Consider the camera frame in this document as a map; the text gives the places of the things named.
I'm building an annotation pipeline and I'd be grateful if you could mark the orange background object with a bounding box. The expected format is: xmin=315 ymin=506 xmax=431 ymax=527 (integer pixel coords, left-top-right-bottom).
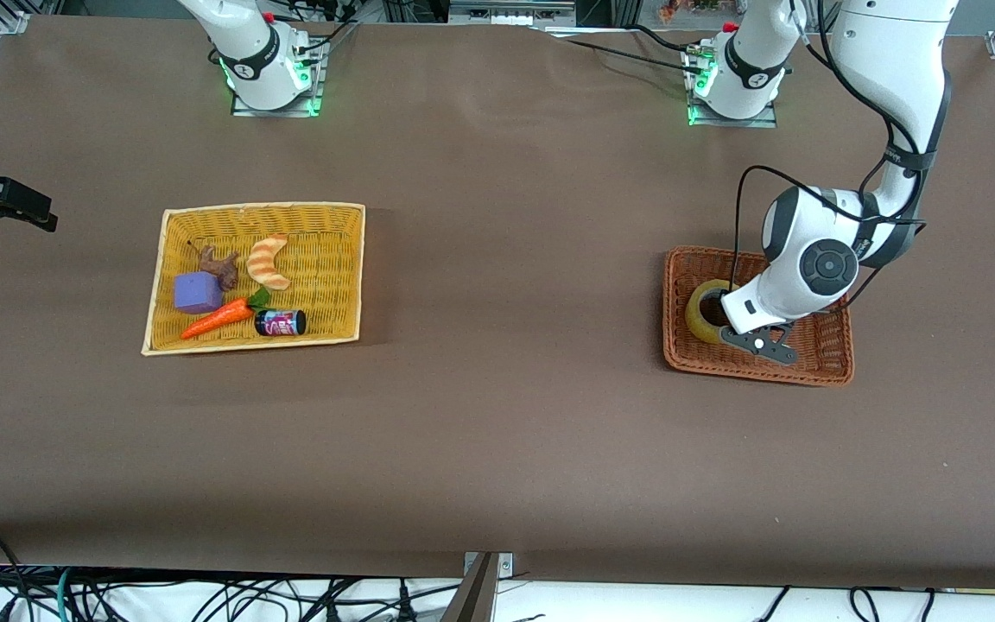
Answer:
xmin=657 ymin=0 xmax=727 ymax=23

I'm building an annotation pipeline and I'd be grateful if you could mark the brown toy figure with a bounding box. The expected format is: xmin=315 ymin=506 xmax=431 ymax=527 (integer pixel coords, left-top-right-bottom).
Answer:
xmin=197 ymin=244 xmax=241 ymax=292

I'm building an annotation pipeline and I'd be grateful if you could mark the short black tabletop cable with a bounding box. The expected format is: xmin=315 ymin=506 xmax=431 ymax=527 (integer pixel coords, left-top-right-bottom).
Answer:
xmin=631 ymin=23 xmax=706 ymax=54

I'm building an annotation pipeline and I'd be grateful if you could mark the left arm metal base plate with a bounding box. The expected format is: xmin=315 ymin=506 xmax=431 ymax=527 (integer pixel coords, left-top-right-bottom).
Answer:
xmin=686 ymin=41 xmax=779 ymax=129

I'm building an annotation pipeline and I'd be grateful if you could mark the silver metal box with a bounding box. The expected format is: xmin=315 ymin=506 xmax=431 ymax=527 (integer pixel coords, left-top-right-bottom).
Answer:
xmin=448 ymin=0 xmax=578 ymax=27

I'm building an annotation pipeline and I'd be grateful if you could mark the long black tabletop cable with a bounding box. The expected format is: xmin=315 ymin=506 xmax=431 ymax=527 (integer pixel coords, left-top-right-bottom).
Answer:
xmin=541 ymin=28 xmax=693 ymax=74

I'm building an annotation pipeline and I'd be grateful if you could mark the brown wicker basket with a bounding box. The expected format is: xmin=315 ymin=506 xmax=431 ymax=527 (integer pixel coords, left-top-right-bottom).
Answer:
xmin=662 ymin=246 xmax=855 ymax=387

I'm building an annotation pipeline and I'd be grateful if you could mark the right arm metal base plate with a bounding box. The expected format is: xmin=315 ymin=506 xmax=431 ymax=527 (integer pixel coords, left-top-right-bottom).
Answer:
xmin=230 ymin=36 xmax=326 ymax=117

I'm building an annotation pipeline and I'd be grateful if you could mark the toy croissant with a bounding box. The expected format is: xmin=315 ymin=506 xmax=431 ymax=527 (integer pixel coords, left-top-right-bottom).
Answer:
xmin=248 ymin=234 xmax=291 ymax=291

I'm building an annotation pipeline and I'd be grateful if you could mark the brown table cover sheet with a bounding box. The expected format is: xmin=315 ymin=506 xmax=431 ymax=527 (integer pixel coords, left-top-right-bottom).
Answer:
xmin=0 ymin=13 xmax=995 ymax=593

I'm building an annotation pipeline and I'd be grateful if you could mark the small purple can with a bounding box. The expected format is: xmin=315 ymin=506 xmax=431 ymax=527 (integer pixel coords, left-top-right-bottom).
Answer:
xmin=254 ymin=308 xmax=307 ymax=338

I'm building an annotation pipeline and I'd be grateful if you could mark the silver table edge bracket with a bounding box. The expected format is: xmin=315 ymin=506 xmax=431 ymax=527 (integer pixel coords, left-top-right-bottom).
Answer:
xmin=463 ymin=551 xmax=515 ymax=578

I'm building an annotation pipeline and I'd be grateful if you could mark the teal floor cable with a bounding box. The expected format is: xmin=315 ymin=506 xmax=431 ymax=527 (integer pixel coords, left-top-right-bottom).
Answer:
xmin=54 ymin=567 xmax=77 ymax=622

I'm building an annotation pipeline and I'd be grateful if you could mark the orange toy carrot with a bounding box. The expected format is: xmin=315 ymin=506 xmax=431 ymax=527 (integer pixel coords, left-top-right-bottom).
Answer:
xmin=180 ymin=287 xmax=272 ymax=340

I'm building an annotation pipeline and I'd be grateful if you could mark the yellow wicker basket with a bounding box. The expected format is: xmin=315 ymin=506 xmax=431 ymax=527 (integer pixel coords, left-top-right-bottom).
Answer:
xmin=142 ymin=203 xmax=367 ymax=356

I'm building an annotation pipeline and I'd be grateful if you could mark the purple foam cube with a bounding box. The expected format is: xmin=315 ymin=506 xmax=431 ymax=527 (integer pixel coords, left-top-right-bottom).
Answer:
xmin=174 ymin=271 xmax=224 ymax=314

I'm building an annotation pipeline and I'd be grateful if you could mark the grey metal post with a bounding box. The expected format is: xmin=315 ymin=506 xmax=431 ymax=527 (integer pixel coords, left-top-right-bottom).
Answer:
xmin=441 ymin=553 xmax=500 ymax=622

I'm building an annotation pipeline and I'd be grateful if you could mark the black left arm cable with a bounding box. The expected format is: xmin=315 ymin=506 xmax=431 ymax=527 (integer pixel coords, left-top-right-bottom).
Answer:
xmin=731 ymin=0 xmax=930 ymax=314

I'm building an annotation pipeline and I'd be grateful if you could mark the yellow clear tape roll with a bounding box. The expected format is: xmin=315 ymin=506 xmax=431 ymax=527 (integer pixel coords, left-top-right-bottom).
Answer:
xmin=685 ymin=279 xmax=742 ymax=345

